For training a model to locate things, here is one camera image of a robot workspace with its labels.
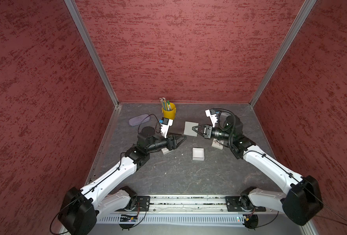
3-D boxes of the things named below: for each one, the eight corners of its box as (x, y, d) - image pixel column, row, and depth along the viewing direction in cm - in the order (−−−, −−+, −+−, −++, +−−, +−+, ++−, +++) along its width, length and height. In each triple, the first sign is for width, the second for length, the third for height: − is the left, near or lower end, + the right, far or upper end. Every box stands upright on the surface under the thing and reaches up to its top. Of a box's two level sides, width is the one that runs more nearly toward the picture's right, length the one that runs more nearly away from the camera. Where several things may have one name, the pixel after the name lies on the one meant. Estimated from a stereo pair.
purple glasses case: (130, 127, 108) (129, 124, 105) (129, 121, 112) (127, 117, 109) (151, 122, 112) (150, 118, 108) (149, 116, 116) (148, 112, 112)
